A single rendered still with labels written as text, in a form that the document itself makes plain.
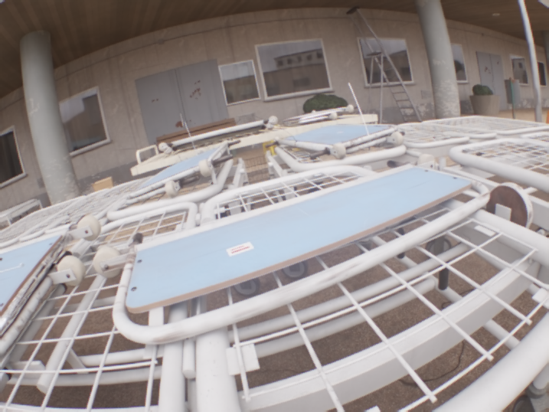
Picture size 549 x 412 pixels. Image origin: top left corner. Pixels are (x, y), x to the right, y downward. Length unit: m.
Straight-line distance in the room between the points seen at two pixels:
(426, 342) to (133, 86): 6.60
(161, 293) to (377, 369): 0.29
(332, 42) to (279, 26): 1.40
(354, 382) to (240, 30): 6.70
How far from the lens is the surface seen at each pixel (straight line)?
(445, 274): 0.70
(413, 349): 0.35
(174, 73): 6.46
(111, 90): 6.80
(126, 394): 1.06
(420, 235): 0.43
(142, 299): 0.40
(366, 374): 0.33
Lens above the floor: 0.72
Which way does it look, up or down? 19 degrees down
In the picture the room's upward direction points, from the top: 12 degrees counter-clockwise
